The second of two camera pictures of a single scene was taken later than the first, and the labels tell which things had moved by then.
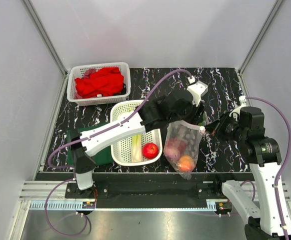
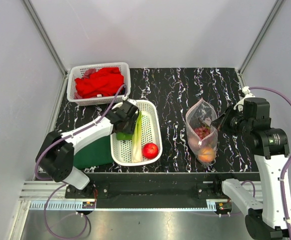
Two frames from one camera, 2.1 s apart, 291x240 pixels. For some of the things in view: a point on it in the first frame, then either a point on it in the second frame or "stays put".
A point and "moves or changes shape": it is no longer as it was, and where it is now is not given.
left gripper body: x=195 y=112 → x=129 y=127
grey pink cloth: x=87 y=74 stays put
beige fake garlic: x=136 y=148 stays put
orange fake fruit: x=186 y=164 → x=206 y=154
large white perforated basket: x=121 y=151 stays put
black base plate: x=155 y=190 stays put
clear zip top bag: x=181 y=145 → x=202 y=137
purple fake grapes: x=190 y=135 → x=202 y=131
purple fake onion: x=172 y=151 → x=194 y=143
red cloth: x=106 y=81 stays put
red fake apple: x=150 y=150 stays put
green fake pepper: x=203 y=122 moves or changes shape
